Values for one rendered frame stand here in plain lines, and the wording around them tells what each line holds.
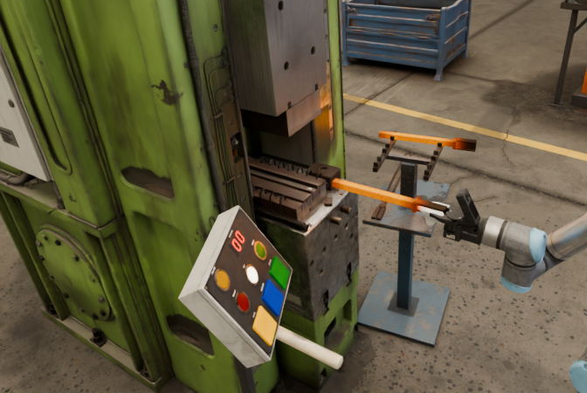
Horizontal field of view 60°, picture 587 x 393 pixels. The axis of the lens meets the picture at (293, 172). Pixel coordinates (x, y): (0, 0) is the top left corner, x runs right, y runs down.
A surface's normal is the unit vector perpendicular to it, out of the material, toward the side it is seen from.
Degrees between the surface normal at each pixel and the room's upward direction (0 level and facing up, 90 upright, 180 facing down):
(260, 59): 90
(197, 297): 90
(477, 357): 0
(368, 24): 89
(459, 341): 0
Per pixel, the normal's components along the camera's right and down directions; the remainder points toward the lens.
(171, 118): -0.57, 0.46
